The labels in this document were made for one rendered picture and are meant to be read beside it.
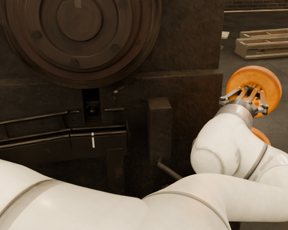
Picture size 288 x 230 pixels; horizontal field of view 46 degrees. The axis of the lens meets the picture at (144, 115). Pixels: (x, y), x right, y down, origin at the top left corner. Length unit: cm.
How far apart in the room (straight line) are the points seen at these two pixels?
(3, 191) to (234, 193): 29
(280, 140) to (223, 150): 200
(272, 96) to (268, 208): 55
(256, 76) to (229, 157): 38
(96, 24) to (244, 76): 44
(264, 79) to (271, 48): 356
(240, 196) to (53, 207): 29
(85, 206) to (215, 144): 49
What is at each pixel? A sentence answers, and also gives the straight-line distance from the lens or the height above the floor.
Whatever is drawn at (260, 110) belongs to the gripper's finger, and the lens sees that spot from 90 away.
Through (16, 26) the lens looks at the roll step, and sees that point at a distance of 104.
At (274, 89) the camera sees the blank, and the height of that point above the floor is 92.
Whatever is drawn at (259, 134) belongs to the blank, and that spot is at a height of 77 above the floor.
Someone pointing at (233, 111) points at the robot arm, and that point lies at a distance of 79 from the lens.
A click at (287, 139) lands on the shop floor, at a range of 268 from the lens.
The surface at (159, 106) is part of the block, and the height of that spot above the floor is 80.
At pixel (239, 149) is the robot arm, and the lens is 69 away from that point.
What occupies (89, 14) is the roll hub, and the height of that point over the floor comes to 113.
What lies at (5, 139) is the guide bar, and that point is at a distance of 129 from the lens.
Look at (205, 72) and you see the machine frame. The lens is 125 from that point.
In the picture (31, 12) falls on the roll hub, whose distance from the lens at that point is 95.
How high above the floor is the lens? 129
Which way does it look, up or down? 27 degrees down
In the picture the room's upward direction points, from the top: 1 degrees counter-clockwise
